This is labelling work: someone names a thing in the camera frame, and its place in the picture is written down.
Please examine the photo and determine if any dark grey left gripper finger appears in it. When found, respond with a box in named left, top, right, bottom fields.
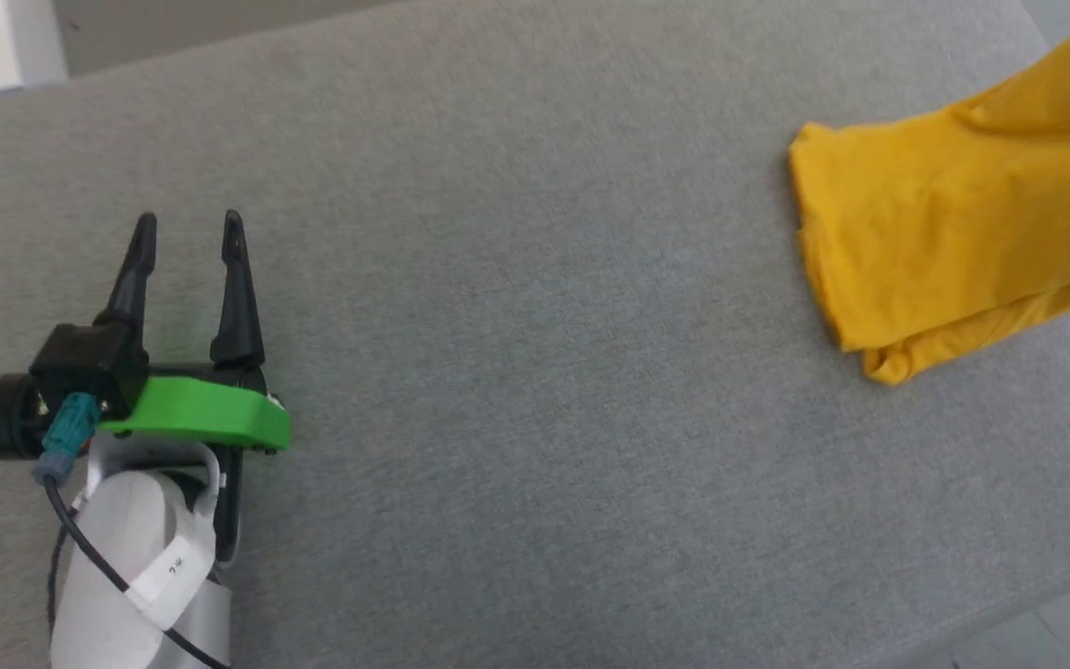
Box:
left=92, top=212, right=160, bottom=368
left=210, top=210, right=268, bottom=366

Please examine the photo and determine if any grey fabric sofa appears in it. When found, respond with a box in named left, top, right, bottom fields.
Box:
left=0, top=0, right=1070, bottom=669

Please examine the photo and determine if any yellow t-shirt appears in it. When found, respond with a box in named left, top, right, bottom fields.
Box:
left=788, top=5, right=1070, bottom=387

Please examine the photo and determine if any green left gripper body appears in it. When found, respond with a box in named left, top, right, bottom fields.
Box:
left=97, top=362, right=293, bottom=570

